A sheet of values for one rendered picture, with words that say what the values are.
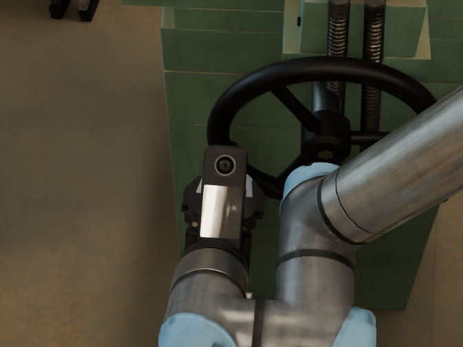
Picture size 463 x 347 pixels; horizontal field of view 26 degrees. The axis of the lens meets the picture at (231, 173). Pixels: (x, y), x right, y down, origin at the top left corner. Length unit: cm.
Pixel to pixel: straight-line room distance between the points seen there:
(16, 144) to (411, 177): 150
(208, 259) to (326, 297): 13
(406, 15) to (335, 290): 39
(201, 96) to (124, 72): 91
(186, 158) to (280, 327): 72
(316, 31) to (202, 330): 45
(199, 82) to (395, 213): 59
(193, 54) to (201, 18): 7
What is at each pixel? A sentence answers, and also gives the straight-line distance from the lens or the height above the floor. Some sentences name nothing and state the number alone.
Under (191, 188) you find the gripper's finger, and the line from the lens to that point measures 111.
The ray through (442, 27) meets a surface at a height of 82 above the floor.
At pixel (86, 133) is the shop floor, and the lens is 225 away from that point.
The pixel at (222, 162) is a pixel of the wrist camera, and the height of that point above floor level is 96.
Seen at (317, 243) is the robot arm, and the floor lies 99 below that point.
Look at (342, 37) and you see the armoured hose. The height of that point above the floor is 92.
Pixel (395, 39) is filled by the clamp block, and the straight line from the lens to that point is 121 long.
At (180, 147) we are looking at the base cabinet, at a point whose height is 53.
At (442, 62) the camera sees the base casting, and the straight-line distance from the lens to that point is 139.
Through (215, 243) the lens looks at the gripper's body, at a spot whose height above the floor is 93.
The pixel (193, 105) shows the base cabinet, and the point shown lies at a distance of 147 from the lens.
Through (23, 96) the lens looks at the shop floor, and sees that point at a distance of 234.
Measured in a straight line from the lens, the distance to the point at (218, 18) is 132.
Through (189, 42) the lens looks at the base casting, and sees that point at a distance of 136.
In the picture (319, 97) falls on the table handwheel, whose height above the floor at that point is 83.
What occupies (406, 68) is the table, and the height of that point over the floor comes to 85.
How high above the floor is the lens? 180
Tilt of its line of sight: 56 degrees down
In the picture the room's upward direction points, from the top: straight up
